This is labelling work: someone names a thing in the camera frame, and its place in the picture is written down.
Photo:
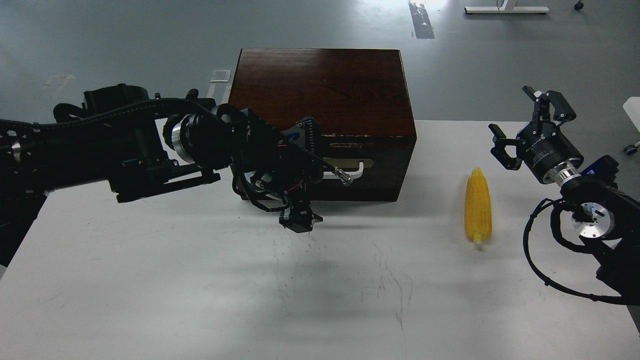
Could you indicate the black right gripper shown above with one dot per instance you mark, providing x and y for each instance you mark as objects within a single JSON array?
[{"x": 540, "y": 145}]

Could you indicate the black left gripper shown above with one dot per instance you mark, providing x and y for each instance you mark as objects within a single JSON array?
[{"x": 274, "y": 166}]

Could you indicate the wooden drawer with white handle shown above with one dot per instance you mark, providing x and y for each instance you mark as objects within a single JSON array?
[{"x": 385, "y": 164}]

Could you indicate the yellow corn cob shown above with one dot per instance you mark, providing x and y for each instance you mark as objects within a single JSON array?
[{"x": 478, "y": 222}]

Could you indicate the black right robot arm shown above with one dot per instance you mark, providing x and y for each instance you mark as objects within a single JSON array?
[{"x": 592, "y": 216}]

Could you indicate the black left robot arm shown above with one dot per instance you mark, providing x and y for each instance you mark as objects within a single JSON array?
[{"x": 144, "y": 147}]

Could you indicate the dark wooden drawer cabinet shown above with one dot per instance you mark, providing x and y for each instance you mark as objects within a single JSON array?
[{"x": 355, "y": 94}]

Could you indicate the white desk base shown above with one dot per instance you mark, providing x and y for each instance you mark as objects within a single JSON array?
[{"x": 506, "y": 7}]

